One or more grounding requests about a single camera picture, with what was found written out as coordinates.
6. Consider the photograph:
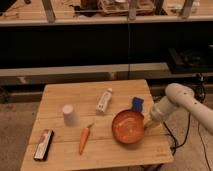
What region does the blue sponge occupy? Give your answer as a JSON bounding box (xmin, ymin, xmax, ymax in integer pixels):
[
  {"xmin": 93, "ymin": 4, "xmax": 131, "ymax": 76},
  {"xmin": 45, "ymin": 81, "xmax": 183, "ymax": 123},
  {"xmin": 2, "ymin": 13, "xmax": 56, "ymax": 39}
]
[{"xmin": 132, "ymin": 97, "xmax": 144, "ymax": 112}]

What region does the wooden table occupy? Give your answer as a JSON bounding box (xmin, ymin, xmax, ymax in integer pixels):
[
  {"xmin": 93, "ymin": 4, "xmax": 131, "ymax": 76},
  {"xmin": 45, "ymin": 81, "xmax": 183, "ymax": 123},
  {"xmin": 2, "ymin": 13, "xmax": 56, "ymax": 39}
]
[{"xmin": 21, "ymin": 80, "xmax": 173, "ymax": 171}]

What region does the orange ceramic bowl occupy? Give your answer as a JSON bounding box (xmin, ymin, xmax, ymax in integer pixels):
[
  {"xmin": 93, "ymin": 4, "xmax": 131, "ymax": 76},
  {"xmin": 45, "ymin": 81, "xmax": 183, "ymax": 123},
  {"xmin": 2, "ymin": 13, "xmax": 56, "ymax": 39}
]
[{"xmin": 112, "ymin": 110, "xmax": 144, "ymax": 144}]

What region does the orange carrot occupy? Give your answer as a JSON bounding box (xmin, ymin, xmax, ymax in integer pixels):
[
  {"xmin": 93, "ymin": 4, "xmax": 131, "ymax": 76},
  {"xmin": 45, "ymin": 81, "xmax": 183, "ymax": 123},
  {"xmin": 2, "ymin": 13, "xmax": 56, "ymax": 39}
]
[{"xmin": 79, "ymin": 124, "xmax": 93, "ymax": 155}]

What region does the black box on shelf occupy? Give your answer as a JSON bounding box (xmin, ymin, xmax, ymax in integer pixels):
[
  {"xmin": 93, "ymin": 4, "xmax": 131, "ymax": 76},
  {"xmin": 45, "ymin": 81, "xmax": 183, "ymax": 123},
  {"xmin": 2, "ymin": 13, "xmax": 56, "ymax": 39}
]
[{"xmin": 166, "ymin": 47, "xmax": 213, "ymax": 74}]

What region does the black cable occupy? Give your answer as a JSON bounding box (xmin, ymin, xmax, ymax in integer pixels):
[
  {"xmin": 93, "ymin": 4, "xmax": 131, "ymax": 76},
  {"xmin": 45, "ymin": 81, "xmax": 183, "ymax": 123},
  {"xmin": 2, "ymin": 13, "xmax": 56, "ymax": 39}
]
[{"xmin": 162, "ymin": 112, "xmax": 191, "ymax": 156}]

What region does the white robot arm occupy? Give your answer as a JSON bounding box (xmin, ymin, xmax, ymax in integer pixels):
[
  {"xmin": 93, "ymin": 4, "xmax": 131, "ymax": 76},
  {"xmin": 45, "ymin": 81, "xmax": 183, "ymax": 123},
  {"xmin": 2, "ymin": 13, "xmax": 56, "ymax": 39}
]
[{"xmin": 144, "ymin": 83, "xmax": 213, "ymax": 135}]

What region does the white plastic bottle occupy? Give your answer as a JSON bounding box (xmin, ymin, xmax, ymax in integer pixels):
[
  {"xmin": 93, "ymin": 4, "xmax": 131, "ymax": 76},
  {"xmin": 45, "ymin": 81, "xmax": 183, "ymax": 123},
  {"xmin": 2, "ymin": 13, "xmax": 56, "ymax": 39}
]
[{"xmin": 96, "ymin": 88, "xmax": 112, "ymax": 114}]

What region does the white paper cup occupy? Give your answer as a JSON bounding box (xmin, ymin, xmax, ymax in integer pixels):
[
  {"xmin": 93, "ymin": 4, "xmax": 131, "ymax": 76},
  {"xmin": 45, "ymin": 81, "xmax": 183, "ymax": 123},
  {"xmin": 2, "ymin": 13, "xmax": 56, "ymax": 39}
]
[{"xmin": 62, "ymin": 105, "xmax": 78, "ymax": 126}]

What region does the cluttered workbench shelf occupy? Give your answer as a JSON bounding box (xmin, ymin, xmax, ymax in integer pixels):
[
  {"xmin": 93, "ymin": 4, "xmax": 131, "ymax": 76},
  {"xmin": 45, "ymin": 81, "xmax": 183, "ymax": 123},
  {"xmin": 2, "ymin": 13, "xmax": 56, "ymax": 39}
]
[{"xmin": 0, "ymin": 0, "xmax": 213, "ymax": 27}]

